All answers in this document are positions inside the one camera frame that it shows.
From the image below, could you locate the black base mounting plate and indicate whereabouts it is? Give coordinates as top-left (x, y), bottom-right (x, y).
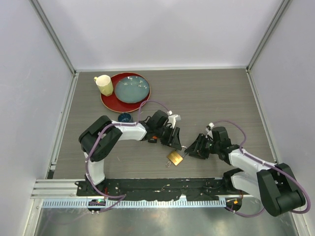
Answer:
top-left (75, 177), bottom-right (248, 202)

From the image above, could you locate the orange black padlock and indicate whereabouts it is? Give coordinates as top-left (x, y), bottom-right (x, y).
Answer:
top-left (148, 136), bottom-right (158, 144)

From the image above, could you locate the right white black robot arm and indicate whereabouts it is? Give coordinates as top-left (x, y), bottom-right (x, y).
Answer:
top-left (185, 125), bottom-right (306, 216)

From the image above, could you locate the white slotted cable duct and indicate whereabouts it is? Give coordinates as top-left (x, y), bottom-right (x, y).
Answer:
top-left (42, 196), bottom-right (226, 208)

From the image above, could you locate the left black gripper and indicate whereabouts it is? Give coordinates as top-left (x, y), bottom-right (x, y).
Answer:
top-left (155, 124), bottom-right (182, 150)

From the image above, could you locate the yellow ceramic mug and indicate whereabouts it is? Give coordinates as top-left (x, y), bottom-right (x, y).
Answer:
top-left (94, 75), bottom-right (114, 96)

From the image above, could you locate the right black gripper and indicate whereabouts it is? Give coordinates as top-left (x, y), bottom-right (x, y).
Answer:
top-left (185, 133), bottom-right (220, 159)

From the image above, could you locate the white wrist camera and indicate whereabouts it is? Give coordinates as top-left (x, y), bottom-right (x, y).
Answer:
top-left (166, 110), bottom-right (181, 129)
top-left (206, 122), bottom-right (215, 140)

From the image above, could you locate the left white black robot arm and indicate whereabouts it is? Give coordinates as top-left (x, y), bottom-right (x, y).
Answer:
top-left (79, 110), bottom-right (182, 196)

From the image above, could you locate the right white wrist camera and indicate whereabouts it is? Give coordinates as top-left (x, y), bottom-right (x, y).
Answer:
top-left (206, 122), bottom-right (215, 140)

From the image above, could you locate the blue-grey ceramic plate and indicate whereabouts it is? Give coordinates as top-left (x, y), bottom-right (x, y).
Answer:
top-left (114, 75), bottom-right (150, 104)

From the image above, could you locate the red round tray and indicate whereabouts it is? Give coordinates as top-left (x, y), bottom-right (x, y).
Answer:
top-left (100, 72), bottom-right (151, 113)

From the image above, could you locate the large brass padlock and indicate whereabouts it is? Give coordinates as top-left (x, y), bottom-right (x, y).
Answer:
top-left (167, 146), bottom-right (187, 166)

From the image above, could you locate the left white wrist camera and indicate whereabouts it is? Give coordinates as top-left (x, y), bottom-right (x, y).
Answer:
top-left (166, 110), bottom-right (181, 129)

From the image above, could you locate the dark blue mug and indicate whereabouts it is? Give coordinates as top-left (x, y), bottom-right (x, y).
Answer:
top-left (118, 113), bottom-right (133, 123)

